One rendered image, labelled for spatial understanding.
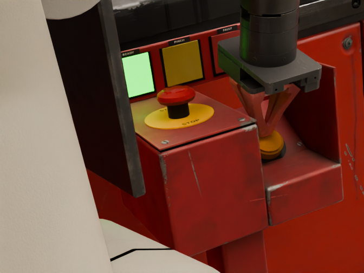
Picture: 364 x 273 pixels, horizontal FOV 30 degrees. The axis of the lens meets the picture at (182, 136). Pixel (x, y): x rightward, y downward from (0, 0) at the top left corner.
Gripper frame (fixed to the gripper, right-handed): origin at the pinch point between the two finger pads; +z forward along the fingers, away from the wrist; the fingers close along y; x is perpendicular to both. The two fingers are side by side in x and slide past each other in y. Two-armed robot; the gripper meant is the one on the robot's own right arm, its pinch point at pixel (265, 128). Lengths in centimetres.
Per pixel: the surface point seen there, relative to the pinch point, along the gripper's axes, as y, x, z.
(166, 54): 10.5, 6.6, -6.1
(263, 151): -1.3, 1.0, 2.0
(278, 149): -1.7, -0.7, 2.0
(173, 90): 1.8, 9.9, -6.8
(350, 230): 12.1, -25.3, 36.0
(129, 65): 10.5, 11.2, -5.9
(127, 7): 20.0, 7.3, -8.3
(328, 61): 19.7, -23.6, 7.5
